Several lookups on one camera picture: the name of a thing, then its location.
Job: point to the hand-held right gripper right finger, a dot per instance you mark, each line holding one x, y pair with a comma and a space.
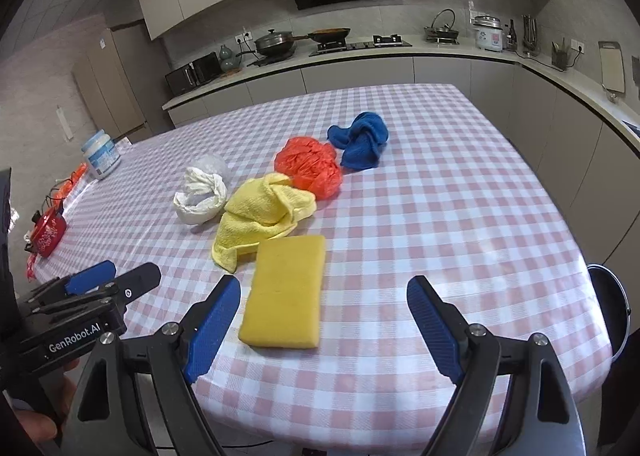
430, 326

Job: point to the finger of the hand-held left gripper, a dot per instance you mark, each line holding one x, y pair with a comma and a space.
142, 278
92, 277

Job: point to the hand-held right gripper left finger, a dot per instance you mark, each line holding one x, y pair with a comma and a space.
215, 326

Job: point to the yellow sponge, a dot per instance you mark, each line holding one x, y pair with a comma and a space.
285, 291

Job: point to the black plastic bucket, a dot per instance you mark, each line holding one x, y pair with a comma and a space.
607, 306

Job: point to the person's left hand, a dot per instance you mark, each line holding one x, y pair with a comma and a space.
35, 428

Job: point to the red tin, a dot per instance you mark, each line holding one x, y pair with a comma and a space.
49, 233

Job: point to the orange packet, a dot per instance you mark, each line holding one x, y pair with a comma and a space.
72, 181

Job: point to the white plastic bag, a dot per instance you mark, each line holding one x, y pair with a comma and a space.
197, 196

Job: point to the pink checkered tablecloth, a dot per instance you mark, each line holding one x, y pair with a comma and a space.
425, 216

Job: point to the white plastic jar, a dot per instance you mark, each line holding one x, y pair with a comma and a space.
101, 156

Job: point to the yellow cloth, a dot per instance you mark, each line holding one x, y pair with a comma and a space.
260, 211

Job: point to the orange plastic bag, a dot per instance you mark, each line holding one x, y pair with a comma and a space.
310, 166

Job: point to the tall beige cabinet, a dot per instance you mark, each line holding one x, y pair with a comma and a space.
110, 86

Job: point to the blue cloth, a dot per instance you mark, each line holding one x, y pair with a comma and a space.
362, 141

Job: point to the black microwave oven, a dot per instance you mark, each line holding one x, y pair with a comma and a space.
192, 75

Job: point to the green ceramic vase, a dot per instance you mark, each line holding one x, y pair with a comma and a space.
228, 61

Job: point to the black induction cooker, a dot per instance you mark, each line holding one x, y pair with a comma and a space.
272, 61

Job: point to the lidded grey pan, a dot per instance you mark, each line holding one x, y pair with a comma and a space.
274, 43

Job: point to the kitchen sink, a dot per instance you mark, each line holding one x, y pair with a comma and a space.
632, 127

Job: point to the black gas stove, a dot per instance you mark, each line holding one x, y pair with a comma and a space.
370, 46

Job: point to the pot with raised lid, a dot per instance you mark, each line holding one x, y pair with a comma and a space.
442, 31

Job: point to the white rice cooker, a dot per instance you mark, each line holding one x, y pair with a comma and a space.
487, 36

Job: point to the utensil holder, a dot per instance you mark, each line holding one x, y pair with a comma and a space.
560, 58

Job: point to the dark glass bottle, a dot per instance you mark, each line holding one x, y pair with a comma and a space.
512, 38

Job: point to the black wok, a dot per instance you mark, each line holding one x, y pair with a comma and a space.
327, 34

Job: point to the white cutting board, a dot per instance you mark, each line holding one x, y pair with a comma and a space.
612, 68

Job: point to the cleaver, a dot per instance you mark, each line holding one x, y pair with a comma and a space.
636, 76

